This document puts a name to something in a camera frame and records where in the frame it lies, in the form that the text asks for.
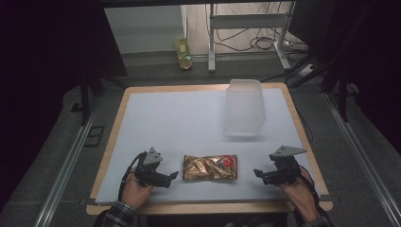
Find black curtain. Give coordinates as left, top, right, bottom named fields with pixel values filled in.
left=288, top=0, right=401, bottom=155
left=0, top=0, right=129, bottom=209

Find black floor cables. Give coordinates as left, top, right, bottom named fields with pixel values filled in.
left=204, top=2, right=311, bottom=55

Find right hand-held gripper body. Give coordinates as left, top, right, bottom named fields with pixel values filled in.
left=269, top=144, right=308, bottom=186

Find white table mat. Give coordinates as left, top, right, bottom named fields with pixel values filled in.
left=95, top=87, right=322, bottom=205

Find translucent plastic container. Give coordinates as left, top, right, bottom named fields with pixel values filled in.
left=223, top=79, right=267, bottom=137

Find black floor bracket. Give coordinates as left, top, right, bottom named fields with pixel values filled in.
left=82, top=125, right=106, bottom=148

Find metal floor rail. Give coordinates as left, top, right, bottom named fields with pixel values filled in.
left=32, top=96, right=102, bottom=227
left=323, top=92, right=401, bottom=227

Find wooden table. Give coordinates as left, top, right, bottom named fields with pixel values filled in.
left=85, top=81, right=335, bottom=217

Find person's left hand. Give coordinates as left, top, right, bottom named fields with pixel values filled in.
left=120, top=167, right=156, bottom=211

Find black metal stand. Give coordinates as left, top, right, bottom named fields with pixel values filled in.
left=78, top=70, right=128, bottom=127
left=288, top=55, right=352, bottom=124

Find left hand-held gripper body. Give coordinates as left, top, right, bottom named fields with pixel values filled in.
left=135, top=147, right=166, bottom=187

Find yellow drink bottle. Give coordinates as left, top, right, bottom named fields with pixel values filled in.
left=174, top=30, right=194, bottom=71

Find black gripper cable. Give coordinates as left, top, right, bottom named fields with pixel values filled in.
left=293, top=173, right=327, bottom=223
left=117, top=151, right=148, bottom=202

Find person's right hand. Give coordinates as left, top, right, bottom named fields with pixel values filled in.
left=278, top=166, right=322, bottom=223

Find gold foil snack packet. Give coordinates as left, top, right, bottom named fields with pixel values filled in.
left=182, top=153, right=239, bottom=183

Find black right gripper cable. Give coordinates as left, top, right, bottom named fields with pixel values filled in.
left=293, top=173, right=327, bottom=223

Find white power strip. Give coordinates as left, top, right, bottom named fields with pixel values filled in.
left=297, top=62, right=317, bottom=79

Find white metal desk frame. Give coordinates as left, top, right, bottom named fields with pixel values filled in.
left=207, top=1, right=298, bottom=74

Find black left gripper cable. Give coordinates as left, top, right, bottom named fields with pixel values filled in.
left=117, top=151, right=148, bottom=202

